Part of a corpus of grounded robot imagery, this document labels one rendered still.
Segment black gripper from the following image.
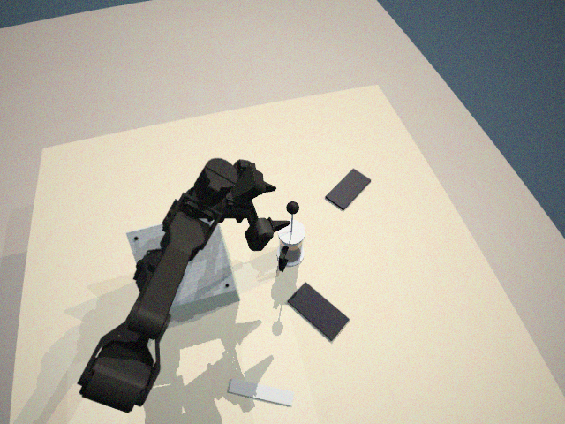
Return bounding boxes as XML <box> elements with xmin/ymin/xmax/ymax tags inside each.
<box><xmin>218</xmin><ymin>181</ymin><xmax>290</xmax><ymax>251</ymax></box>

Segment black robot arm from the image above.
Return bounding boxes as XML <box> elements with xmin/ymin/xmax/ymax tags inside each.
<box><xmin>77</xmin><ymin>157</ymin><xmax>266</xmax><ymax>413</ymax></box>

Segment glass french press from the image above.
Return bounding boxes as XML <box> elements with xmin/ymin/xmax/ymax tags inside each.
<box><xmin>277</xmin><ymin>201</ymin><xmax>305</xmax><ymax>272</ymax></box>

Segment light grey flat bar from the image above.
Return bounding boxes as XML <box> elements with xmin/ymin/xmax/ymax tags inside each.
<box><xmin>229</xmin><ymin>378</ymin><xmax>294</xmax><ymax>405</ymax></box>

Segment black flat bar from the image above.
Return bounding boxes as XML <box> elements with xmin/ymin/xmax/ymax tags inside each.
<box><xmin>325</xmin><ymin>168</ymin><xmax>371</xmax><ymax>210</ymax></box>
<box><xmin>288</xmin><ymin>282</ymin><xmax>350</xmax><ymax>341</ymax></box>

